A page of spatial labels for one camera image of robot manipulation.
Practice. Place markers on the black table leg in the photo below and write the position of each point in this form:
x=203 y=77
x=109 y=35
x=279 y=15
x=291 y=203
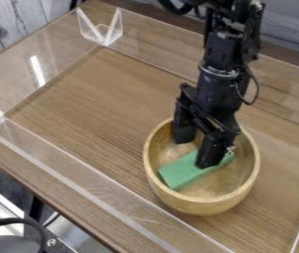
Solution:
x=36 y=209

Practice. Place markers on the green rectangular block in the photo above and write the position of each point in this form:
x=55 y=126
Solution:
x=180 y=173

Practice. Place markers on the brown wooden bowl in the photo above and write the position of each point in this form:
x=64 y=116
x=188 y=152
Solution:
x=219 y=191

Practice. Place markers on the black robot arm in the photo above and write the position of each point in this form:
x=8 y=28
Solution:
x=231 y=36

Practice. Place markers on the black metal stand base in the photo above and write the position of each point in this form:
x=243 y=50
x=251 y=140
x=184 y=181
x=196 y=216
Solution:
x=29 y=244

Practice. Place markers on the clear acrylic corner bracket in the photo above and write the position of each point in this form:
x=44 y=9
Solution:
x=101 y=34

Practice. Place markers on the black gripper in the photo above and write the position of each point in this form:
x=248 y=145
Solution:
x=206 y=107

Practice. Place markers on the clear acrylic tray wall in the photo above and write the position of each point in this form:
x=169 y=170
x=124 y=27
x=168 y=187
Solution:
x=79 y=104

